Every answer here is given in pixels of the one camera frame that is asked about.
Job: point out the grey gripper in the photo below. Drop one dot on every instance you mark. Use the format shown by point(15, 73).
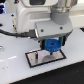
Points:
point(49, 29)

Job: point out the blue gear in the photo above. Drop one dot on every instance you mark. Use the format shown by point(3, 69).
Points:
point(52, 45)

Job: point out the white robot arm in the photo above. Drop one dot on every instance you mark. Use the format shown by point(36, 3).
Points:
point(42, 19)

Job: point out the left metal peg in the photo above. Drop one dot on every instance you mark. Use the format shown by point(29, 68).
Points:
point(36, 56)

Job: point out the black framed peg base plate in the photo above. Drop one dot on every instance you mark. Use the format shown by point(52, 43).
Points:
point(44, 57)

